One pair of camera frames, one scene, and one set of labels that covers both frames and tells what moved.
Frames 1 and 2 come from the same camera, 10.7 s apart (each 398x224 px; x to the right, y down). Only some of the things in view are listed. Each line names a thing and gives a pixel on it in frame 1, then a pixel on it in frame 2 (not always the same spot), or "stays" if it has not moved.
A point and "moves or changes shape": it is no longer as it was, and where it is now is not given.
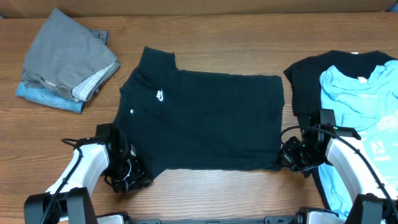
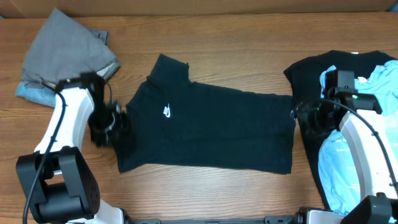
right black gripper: (287, 155) -> (302, 114)
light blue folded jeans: (49, 98) stays
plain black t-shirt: (304, 76) stays
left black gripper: (140, 173) -> (101, 139)
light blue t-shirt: (369, 109) stays
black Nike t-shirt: (189, 119) moves or changes shape
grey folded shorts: (64, 53) stays
